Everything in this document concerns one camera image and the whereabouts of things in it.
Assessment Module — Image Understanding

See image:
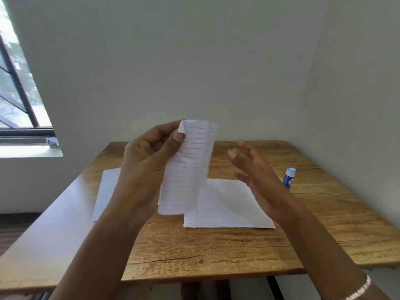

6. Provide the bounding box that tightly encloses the person's left hand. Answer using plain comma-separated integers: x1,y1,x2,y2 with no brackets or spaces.
117,120,187,213

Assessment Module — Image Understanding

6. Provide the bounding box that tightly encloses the person's right hand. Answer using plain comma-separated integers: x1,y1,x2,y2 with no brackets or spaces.
226,140,294,220

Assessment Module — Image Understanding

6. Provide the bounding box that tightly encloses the lined paper strip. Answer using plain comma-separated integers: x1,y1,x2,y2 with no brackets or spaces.
157,119,219,215

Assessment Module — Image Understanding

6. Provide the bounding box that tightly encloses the person's right forearm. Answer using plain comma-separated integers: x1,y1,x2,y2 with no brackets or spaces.
271,197,392,300

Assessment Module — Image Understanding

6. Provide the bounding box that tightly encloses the person's left forearm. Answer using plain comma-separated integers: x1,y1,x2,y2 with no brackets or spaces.
50,199,157,300

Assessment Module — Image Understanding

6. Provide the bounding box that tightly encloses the lined white paper sheet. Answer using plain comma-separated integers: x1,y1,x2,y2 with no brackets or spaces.
183,178,276,229

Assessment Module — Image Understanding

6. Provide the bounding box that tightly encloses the blue glue stick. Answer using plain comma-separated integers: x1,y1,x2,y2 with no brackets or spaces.
282,167,297,188

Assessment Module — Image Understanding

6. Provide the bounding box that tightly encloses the plain white paper sheet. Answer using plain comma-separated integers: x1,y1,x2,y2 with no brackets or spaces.
91,167,123,223

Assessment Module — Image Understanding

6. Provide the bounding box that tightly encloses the person's right leg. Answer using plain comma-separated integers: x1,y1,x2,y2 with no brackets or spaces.
215,279,232,300

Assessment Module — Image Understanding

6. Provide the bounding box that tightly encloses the person's leg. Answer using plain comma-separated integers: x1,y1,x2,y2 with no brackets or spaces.
215,279,232,300
180,280,201,300

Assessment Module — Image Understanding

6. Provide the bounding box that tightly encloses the black metal table leg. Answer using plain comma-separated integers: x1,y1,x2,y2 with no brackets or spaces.
266,276,285,300

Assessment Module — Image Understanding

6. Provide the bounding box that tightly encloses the person's left leg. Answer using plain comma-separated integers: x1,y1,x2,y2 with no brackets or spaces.
180,280,201,300

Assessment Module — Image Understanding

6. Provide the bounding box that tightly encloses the silver bracelet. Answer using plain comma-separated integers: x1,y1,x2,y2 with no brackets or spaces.
343,274,372,300

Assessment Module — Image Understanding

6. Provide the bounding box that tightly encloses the window with dark frame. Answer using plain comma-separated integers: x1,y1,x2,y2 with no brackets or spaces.
0,0,64,158

